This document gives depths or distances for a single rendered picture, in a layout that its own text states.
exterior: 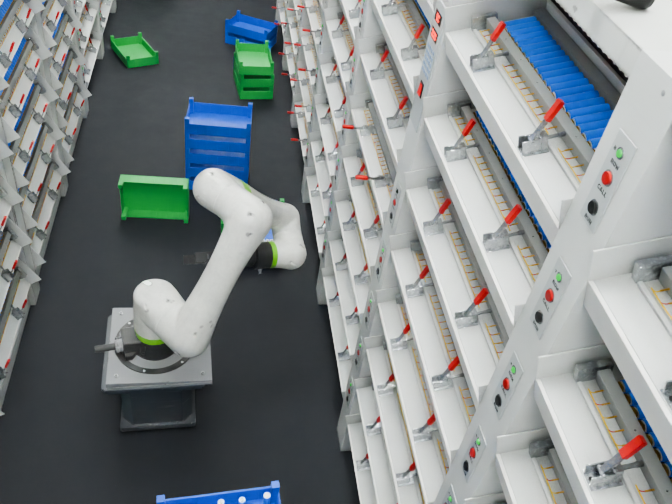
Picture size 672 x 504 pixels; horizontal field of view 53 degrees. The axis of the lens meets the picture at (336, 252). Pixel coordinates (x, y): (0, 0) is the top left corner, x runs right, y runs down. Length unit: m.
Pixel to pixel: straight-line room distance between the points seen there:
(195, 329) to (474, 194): 1.01
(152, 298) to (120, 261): 0.96
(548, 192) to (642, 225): 0.19
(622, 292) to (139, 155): 3.04
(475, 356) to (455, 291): 0.16
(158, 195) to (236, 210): 1.36
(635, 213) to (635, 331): 0.13
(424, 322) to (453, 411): 0.24
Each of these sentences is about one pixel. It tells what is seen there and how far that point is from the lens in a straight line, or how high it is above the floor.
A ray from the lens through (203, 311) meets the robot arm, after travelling 1.96.
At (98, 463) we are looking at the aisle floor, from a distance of 2.41.
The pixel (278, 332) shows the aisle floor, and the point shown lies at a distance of 2.72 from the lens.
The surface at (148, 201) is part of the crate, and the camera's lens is 3.24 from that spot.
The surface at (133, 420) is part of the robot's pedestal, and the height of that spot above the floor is 0.05.
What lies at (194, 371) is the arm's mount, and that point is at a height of 0.30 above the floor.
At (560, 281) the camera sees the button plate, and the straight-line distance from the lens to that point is 0.92.
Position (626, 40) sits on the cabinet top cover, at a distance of 0.85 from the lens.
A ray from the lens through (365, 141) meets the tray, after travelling 2.10.
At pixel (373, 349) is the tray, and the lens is 1.98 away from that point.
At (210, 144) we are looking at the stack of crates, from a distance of 3.24.
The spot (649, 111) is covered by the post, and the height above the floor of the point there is 1.73.
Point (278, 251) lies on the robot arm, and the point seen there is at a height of 0.54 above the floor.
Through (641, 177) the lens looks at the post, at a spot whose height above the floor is 1.67.
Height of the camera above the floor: 2.04
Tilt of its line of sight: 41 degrees down
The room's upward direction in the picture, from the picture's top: 10 degrees clockwise
